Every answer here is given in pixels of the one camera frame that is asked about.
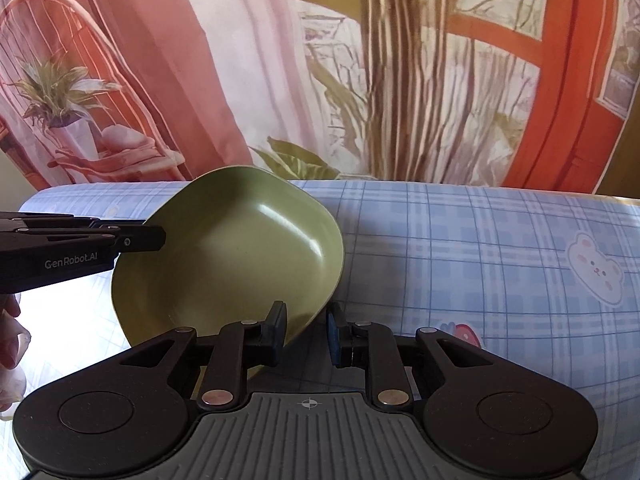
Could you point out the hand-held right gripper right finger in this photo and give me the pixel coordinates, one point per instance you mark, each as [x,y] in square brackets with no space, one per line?
[334,342]

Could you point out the printed room wall tapestry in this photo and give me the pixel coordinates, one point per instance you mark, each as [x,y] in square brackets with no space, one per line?
[310,65]

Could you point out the blue plaid tablecloth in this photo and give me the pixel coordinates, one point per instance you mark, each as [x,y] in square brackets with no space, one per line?
[475,270]

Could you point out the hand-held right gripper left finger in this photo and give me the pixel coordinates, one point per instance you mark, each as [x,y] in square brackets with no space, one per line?
[274,332]

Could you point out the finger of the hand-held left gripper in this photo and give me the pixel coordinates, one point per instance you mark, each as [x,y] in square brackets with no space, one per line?
[140,240]

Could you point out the green bowl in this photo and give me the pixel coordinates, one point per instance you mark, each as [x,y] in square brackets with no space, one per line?
[235,255]

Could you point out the person's left hand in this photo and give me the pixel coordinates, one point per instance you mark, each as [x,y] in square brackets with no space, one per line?
[10,340]

